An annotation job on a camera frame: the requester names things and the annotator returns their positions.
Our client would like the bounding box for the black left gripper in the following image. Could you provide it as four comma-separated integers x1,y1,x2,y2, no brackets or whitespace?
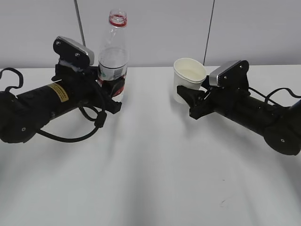
52,64,125,114

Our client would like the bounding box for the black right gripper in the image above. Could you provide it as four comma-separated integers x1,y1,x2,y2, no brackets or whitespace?
177,75,250,119

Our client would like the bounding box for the white paper cup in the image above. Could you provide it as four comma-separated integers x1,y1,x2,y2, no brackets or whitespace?
173,58,206,104

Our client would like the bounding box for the clear water bottle red label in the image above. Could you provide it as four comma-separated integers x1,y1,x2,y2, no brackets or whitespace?
97,8,130,102

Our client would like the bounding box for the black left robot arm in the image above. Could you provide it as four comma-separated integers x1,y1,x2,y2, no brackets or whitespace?
0,64,125,144

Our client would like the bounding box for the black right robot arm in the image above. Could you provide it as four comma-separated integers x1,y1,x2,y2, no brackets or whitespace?
177,78,301,155

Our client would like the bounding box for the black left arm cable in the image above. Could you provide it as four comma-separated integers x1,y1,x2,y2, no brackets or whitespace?
0,67,106,143

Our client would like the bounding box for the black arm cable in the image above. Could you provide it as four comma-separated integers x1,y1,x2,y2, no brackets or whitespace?
0,67,106,143
248,86,301,106

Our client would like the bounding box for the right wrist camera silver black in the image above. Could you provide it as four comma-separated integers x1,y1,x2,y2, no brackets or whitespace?
208,60,249,90

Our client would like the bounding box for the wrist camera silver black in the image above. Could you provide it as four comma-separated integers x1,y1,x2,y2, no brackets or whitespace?
208,60,249,90
53,36,95,69

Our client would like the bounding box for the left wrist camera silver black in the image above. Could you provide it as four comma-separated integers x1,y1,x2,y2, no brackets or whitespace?
53,36,95,69

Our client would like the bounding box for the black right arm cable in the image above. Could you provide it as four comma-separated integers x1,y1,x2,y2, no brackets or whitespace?
248,86,301,106

